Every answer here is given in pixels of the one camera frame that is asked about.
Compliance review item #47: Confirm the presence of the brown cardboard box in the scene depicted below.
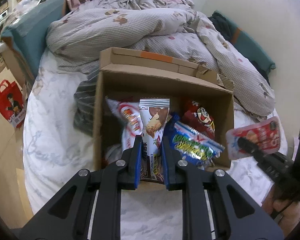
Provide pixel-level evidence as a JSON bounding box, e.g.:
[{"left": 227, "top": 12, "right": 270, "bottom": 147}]
[{"left": 93, "top": 47, "right": 234, "bottom": 170}]

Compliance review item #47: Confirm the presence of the grey striped garment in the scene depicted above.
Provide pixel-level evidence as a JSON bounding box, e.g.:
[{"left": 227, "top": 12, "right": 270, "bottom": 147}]
[{"left": 74, "top": 67, "right": 99, "bottom": 136}]

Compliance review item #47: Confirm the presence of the red shopping bag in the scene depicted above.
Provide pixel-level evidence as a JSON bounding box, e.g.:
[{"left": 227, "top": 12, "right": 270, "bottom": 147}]
[{"left": 0, "top": 80, "right": 26, "bottom": 128}]

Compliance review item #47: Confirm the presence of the teal cushion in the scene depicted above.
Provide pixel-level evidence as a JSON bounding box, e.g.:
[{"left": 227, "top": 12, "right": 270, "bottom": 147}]
[{"left": 1, "top": 0, "right": 66, "bottom": 83}]

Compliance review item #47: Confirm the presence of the blue castle snack bag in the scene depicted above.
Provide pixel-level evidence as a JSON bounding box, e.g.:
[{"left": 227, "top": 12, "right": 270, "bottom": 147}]
[{"left": 164, "top": 112, "right": 225, "bottom": 170}]

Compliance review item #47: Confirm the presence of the brown white chocolate snack bag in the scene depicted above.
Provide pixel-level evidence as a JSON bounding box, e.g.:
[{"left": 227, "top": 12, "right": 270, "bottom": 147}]
[{"left": 139, "top": 98, "right": 170, "bottom": 183}]

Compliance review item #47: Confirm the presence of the teal pillow by wall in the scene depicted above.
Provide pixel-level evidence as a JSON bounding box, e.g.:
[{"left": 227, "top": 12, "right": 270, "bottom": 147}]
[{"left": 209, "top": 10, "right": 276, "bottom": 84}]

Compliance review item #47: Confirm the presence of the pink snack packet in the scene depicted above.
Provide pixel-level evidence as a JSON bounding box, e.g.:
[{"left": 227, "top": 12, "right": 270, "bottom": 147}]
[{"left": 225, "top": 116, "right": 281, "bottom": 160}]

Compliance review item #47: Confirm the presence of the white floral bed sheet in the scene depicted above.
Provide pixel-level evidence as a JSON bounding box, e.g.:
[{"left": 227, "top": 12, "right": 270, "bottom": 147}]
[{"left": 22, "top": 47, "right": 289, "bottom": 240}]

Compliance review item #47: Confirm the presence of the checkered bear quilt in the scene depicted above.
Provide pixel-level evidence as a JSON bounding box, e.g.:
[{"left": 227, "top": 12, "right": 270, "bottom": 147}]
[{"left": 46, "top": 0, "right": 275, "bottom": 116}]

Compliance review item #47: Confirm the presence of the red milk candy bag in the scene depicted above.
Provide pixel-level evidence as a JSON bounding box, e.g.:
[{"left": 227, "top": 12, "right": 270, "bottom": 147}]
[{"left": 181, "top": 100, "right": 215, "bottom": 140}]

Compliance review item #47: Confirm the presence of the white red bread bag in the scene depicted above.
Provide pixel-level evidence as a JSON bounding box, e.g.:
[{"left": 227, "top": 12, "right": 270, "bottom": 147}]
[{"left": 106, "top": 98, "right": 143, "bottom": 151}]

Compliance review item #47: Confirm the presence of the right hand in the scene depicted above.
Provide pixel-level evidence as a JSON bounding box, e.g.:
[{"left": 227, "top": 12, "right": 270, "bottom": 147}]
[{"left": 262, "top": 185, "right": 300, "bottom": 237}]

